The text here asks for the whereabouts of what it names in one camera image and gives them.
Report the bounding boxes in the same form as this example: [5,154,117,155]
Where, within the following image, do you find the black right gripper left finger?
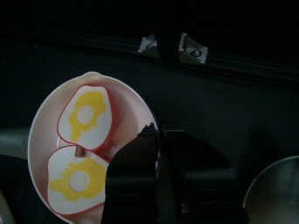
[101,122,161,224]

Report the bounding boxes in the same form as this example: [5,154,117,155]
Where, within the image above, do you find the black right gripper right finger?
[160,129,251,224]

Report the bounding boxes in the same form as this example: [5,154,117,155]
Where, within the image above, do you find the grey plate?
[241,155,299,224]

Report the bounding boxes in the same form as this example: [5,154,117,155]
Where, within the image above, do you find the toy fruit half yellow core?
[56,84,114,152]
[45,144,112,215]

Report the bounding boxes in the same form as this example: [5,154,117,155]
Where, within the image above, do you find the black aluminium frame rail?
[0,30,299,87]

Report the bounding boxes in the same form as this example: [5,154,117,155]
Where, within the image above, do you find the silver metal corner bracket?
[177,31,209,65]
[136,33,161,60]

